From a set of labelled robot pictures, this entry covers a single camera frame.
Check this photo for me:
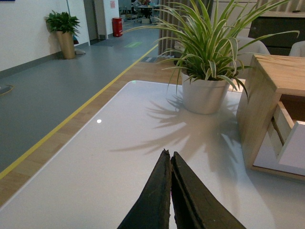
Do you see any grey chair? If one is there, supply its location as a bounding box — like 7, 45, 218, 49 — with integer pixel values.
289, 41, 305, 57
236, 36, 270, 65

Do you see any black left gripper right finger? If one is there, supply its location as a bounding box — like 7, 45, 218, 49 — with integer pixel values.
171, 152, 245, 229

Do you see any right grey chair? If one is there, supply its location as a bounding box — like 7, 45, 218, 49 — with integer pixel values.
289, 41, 305, 57

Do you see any white drawer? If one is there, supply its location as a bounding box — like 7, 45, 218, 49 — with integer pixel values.
254, 151, 305, 176
268, 100, 305, 170

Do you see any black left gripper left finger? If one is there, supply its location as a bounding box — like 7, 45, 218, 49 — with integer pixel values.
118, 150, 172, 229

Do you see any wooden drawer cabinet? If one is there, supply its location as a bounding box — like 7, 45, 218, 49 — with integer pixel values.
236, 54, 305, 181

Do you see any red fire extinguisher box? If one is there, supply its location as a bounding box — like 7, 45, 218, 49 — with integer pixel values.
112, 17, 122, 37

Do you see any green floor plant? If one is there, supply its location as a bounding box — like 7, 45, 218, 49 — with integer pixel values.
45, 11, 80, 35

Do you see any spider plant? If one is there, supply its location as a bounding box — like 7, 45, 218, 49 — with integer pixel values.
123, 0, 300, 101

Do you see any dark reception counter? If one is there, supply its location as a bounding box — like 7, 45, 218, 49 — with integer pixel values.
248, 12, 305, 56

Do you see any left grey chair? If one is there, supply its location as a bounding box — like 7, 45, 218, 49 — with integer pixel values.
236, 36, 270, 65

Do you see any white plant pot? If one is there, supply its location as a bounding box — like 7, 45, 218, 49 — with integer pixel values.
181, 73, 229, 115

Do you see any gold floor planter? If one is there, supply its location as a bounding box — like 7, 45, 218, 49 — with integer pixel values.
56, 31, 76, 59

